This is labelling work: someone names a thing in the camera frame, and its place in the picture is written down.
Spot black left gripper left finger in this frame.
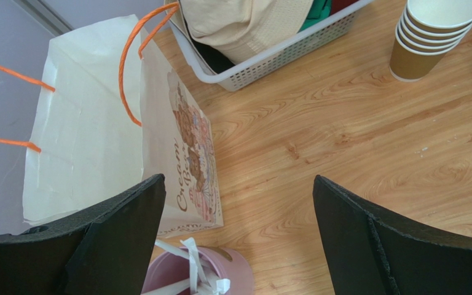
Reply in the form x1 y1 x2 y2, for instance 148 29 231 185
0 174 166 294

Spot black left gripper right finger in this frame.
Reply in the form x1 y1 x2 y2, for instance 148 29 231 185
313 176 472 294

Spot white paper bag orange handles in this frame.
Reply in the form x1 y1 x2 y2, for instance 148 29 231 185
0 1 224 238

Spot pink plastic cup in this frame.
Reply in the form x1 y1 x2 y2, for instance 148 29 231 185
142 246 254 294

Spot white plastic basket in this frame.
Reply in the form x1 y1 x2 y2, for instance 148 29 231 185
170 0 372 92

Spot stack of paper cups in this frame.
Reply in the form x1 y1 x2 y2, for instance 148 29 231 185
389 0 472 82

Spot green cloth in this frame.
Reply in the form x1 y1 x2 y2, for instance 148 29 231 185
299 0 332 32

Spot dark red cloth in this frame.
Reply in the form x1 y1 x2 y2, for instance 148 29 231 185
330 0 358 15

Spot beige bucket hat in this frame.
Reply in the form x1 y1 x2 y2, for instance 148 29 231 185
170 0 313 64

